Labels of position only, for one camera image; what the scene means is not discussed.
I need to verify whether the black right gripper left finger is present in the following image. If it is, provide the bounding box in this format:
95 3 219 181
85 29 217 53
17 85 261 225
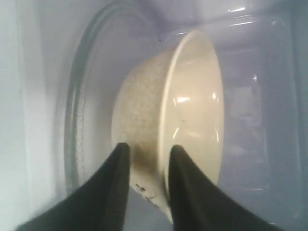
16 143 130 231

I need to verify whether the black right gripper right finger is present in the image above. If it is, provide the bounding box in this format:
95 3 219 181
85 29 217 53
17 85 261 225
168 145 280 231

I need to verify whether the glass turntable plate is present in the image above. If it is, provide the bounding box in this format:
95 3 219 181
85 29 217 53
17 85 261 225
63 0 161 194

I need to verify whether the cream ceramic bowl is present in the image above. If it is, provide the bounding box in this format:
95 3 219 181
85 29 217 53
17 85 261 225
111 30 225 218

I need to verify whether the white microwave oven body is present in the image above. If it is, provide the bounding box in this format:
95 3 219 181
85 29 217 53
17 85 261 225
0 0 308 231

